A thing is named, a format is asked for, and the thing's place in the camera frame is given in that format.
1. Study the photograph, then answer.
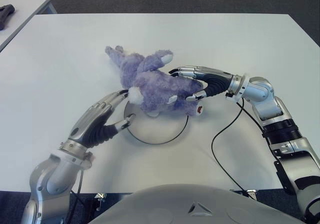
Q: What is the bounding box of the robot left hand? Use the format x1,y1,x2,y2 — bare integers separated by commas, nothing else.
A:
68,89,138,150

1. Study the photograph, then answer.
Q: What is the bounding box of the white plate black rim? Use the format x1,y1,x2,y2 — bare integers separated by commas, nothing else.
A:
123,100,190,145

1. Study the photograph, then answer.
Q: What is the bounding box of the grey robot torso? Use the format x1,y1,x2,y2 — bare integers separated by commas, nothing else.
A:
88,183,305,224

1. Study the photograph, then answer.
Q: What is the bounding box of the white side table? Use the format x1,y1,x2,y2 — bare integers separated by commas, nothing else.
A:
0,0,56,52

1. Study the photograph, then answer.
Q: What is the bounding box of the black handheld controller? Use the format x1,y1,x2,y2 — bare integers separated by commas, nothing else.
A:
0,3,16,30

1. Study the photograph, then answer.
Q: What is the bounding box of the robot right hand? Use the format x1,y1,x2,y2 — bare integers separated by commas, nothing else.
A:
167,64,236,102

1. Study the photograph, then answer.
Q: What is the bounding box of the purple plush bunny doll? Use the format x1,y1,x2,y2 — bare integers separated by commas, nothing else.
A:
104,45,208,117

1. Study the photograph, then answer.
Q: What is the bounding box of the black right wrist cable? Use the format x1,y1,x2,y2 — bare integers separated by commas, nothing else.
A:
211,98,247,192

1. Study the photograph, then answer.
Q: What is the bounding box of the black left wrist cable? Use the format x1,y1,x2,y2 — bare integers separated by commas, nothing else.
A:
67,168,85,224

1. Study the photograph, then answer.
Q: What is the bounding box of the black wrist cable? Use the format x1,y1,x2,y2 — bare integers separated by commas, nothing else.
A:
67,168,85,224
211,98,247,192

